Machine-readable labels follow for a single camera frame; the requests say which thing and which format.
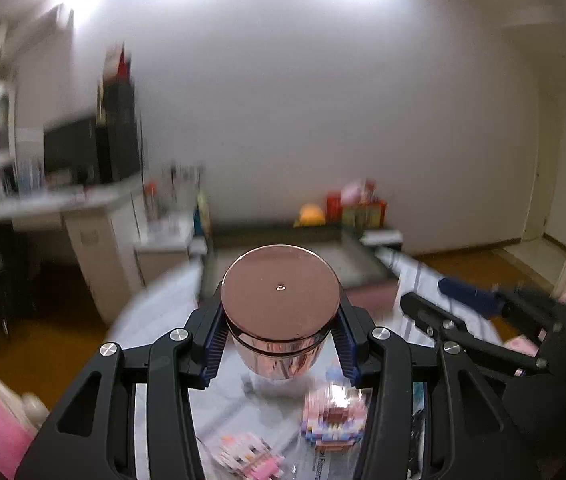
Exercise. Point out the white drawer cabinet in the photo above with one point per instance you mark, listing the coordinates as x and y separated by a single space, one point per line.
98 250

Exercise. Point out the black computer tower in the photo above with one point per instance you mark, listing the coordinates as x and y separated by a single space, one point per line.
119 132

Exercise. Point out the pink white brick toy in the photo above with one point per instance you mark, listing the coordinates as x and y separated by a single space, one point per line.
248 457

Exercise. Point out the rose gold metal jar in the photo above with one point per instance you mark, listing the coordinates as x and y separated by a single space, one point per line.
280 285

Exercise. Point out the clear bottle with orange cap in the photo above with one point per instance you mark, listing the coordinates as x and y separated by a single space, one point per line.
151 202

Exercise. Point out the black computer monitor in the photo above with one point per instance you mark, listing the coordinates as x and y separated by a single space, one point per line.
70 150

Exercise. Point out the red and white box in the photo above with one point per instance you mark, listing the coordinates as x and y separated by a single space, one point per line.
117 62

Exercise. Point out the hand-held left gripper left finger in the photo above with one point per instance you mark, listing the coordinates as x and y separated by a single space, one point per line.
211 355

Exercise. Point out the pink box with black rim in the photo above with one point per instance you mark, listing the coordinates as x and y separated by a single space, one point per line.
355 260

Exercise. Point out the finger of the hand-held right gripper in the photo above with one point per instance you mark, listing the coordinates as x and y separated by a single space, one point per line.
483 342
468 296

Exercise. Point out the yellow snack bag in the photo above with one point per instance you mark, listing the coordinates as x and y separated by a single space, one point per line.
203 215

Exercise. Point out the white door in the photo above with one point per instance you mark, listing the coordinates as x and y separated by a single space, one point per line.
543 170

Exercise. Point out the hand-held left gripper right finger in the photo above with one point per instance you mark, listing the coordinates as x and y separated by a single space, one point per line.
345 352

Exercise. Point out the pink purple brick toy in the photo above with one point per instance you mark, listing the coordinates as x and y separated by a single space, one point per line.
335 412

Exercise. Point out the white nightstand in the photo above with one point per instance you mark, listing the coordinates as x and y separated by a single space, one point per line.
163 250

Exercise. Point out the pink plush toy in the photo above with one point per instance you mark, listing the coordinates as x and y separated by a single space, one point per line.
358 192

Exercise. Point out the orange round toy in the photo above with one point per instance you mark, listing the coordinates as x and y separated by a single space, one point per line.
310 215

